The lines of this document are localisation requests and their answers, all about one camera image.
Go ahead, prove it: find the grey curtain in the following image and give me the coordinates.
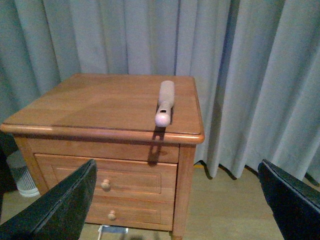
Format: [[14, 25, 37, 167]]
[[0, 0, 320, 183]]

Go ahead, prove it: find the wooden nightstand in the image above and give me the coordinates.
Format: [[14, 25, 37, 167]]
[[0, 73, 205, 240]]

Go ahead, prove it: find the white cylindrical fan heater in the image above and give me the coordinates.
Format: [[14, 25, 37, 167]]
[[6, 150, 40, 198]]

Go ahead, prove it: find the wooden drawer knob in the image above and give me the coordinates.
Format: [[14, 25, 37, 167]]
[[100, 179, 111, 192], [107, 210, 117, 221]]

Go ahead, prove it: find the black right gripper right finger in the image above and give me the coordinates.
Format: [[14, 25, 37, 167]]
[[258, 159, 320, 240]]

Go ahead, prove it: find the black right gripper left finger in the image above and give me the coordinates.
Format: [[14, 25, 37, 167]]
[[0, 159, 97, 240]]

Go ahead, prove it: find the upper wooden drawer knob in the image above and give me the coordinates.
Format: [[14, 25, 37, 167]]
[[100, 179, 111, 192]]

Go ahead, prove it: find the lower wooden drawer knob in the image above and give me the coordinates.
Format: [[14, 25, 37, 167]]
[[107, 210, 117, 221]]

